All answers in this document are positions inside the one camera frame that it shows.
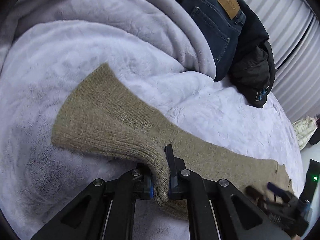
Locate cream puffer jacket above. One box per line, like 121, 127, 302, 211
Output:
292, 116, 318, 150

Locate dark blue jeans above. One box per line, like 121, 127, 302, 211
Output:
180, 0, 246, 81

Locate brown knit sweater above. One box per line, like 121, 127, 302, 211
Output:
51, 64, 292, 219

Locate grey folded blanket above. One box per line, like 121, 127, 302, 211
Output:
1, 0, 216, 77

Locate black jacket pile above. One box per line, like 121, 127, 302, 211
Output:
176, 0, 276, 108

